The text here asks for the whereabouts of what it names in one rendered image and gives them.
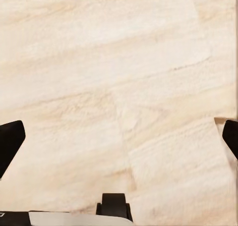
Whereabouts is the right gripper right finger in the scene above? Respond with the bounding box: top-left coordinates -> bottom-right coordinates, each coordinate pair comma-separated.
222,119 -> 238,160

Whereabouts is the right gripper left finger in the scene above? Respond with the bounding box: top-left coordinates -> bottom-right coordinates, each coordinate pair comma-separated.
0,120 -> 26,179

